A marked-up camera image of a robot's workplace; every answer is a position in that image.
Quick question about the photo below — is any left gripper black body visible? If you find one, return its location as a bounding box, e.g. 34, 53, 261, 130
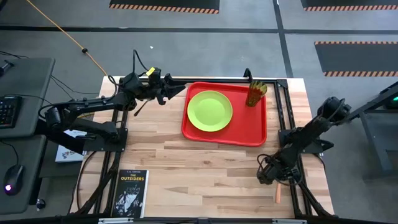
141, 76, 165, 100

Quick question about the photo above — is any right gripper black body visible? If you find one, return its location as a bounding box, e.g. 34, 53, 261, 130
257, 154, 299, 185

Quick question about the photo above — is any lime green plate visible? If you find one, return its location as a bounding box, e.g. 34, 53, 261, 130
187, 90, 234, 133

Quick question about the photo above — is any red plastic tray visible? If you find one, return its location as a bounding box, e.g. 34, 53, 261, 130
181, 81, 268, 147

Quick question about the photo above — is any green glass cup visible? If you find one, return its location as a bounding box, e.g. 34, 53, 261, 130
245, 80, 268, 108

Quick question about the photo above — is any black hazard-striped floor mat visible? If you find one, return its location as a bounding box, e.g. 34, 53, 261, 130
313, 40, 398, 78
300, 0, 398, 12
108, 0, 221, 15

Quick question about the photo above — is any black metal stand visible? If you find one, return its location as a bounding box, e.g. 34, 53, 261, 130
341, 81, 398, 175

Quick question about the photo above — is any white printed box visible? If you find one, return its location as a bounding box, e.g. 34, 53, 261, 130
55, 129, 88, 164

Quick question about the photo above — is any black paperback book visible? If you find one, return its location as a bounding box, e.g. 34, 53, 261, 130
111, 169, 150, 219

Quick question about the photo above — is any grey desk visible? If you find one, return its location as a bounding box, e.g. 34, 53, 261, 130
0, 134, 47, 215
0, 57, 56, 139

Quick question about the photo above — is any black keyboard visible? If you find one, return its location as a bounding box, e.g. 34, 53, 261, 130
0, 95, 23, 129

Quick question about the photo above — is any black computer mouse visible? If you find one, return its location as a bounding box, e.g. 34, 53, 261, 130
2, 164, 25, 197

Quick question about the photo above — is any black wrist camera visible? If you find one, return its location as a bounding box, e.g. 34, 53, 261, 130
149, 67, 163, 83

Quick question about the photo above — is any black aluminium table frame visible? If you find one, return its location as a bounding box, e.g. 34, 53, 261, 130
71, 68, 335, 218

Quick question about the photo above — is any silver metal bracket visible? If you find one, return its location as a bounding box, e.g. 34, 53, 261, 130
98, 217, 134, 224
272, 218, 308, 224

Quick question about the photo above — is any thin black cable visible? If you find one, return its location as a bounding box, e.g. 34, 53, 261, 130
49, 75, 100, 95

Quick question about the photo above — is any yellow extension cable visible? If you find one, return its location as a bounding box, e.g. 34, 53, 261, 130
25, 0, 108, 77

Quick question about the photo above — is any black handle tool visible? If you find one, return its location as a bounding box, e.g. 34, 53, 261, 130
0, 59, 15, 77

